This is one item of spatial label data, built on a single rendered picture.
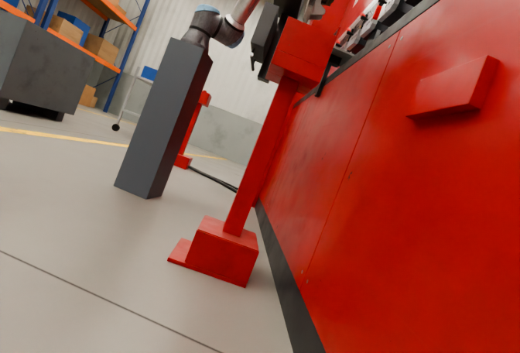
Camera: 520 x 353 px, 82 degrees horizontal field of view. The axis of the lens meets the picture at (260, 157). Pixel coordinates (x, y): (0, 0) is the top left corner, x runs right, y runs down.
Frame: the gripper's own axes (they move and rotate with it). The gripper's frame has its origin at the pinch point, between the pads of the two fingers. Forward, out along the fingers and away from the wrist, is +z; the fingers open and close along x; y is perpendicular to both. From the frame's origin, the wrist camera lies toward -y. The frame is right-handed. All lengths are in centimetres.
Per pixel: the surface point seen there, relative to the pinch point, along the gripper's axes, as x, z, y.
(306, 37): -4.8, 7.0, 1.5
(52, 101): 191, 50, -186
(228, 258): -5, 77, -2
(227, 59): 792, -199, -120
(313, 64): -4.7, 13.9, 6.1
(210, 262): -5, 79, -7
